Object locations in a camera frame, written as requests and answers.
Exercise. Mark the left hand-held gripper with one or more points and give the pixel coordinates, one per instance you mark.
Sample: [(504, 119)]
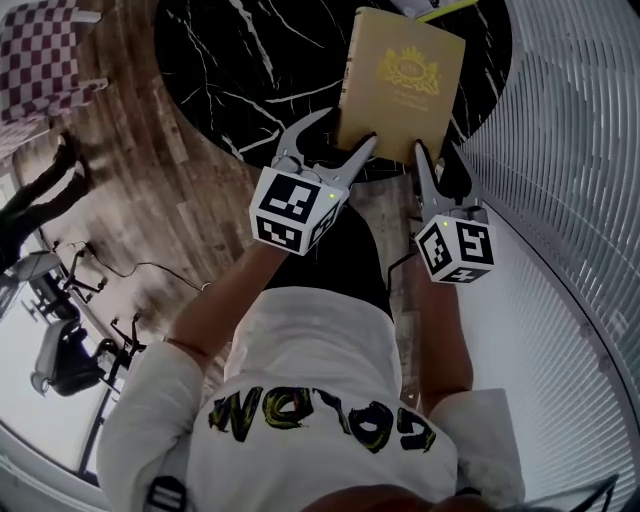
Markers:
[(295, 210)]

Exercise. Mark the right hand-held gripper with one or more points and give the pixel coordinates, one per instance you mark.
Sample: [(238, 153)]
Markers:
[(457, 245)]

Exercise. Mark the tan book with gold crest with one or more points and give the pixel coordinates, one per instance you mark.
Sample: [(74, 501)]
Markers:
[(400, 115)]

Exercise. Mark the person's right forearm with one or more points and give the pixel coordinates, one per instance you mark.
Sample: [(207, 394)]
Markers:
[(445, 340)]

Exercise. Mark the person's left forearm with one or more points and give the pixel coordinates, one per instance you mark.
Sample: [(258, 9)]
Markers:
[(225, 300)]

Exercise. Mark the person's black trousers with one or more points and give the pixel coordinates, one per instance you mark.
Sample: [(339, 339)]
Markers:
[(340, 260)]

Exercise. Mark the white venetian blinds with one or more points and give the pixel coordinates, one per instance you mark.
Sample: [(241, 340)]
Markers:
[(575, 150)]

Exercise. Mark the photo cover magazine yellow edge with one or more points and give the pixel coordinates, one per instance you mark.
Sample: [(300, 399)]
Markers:
[(425, 7)]

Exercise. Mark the person's white printed shirt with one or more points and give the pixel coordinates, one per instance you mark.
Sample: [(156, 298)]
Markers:
[(310, 350)]

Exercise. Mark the person's head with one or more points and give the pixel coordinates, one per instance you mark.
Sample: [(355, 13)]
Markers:
[(380, 500)]

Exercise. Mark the grey black office chair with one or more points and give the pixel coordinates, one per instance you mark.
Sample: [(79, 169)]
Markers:
[(65, 370)]

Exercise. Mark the dark framed window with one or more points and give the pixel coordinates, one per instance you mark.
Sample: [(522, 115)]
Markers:
[(50, 425)]

